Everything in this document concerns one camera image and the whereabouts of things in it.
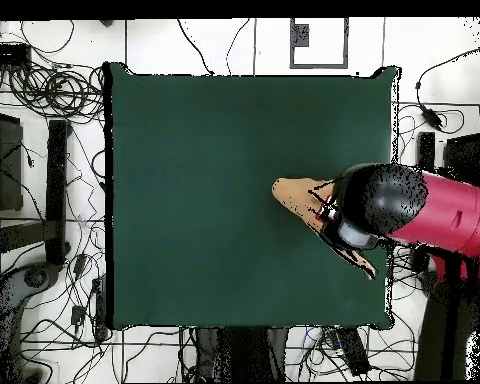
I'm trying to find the black stand base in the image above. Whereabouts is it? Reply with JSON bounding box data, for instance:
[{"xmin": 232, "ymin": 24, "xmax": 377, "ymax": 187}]
[
  {"xmin": 0, "ymin": 118, "xmax": 72, "ymax": 267},
  {"xmin": 416, "ymin": 131, "xmax": 437, "ymax": 171}
]

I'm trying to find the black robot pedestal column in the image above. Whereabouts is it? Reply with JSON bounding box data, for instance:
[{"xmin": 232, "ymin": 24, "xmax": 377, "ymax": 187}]
[{"xmin": 194, "ymin": 326, "xmax": 291, "ymax": 384}]

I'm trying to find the grey office chair base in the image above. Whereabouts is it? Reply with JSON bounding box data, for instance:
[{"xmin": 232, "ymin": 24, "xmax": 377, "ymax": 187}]
[{"xmin": 0, "ymin": 261, "xmax": 61, "ymax": 383}]

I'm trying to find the black power strip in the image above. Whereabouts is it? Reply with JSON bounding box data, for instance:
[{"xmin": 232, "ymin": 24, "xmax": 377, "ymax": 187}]
[
  {"xmin": 91, "ymin": 275, "xmax": 109, "ymax": 341},
  {"xmin": 337, "ymin": 326, "xmax": 372, "ymax": 377}
]

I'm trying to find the grey square frame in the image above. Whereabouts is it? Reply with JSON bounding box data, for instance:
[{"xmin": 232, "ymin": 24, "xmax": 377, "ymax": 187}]
[{"xmin": 289, "ymin": 17, "xmax": 350, "ymax": 70}]

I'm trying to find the dark green table cloth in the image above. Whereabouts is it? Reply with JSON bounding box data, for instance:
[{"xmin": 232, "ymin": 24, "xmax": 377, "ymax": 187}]
[{"xmin": 103, "ymin": 61, "xmax": 403, "ymax": 331}]

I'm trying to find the coiled black cable bundle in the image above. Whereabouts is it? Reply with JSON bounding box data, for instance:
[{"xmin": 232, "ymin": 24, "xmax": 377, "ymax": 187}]
[{"xmin": 7, "ymin": 63, "xmax": 105, "ymax": 121}]

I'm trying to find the tan terry towel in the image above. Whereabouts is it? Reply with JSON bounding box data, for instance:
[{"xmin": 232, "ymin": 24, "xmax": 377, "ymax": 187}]
[{"xmin": 270, "ymin": 176, "xmax": 380, "ymax": 281}]

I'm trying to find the black computer case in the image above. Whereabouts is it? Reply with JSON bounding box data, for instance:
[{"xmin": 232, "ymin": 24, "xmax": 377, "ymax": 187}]
[
  {"xmin": 0, "ymin": 109, "xmax": 24, "ymax": 213},
  {"xmin": 442, "ymin": 133, "xmax": 480, "ymax": 183}
]

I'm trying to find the black power adapter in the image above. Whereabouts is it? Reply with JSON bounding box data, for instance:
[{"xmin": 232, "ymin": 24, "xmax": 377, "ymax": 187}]
[{"xmin": 420, "ymin": 104, "xmax": 444, "ymax": 130}]

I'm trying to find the black network switch box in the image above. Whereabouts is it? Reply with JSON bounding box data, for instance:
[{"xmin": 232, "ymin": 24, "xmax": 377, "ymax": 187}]
[{"xmin": 0, "ymin": 42, "xmax": 32, "ymax": 67}]

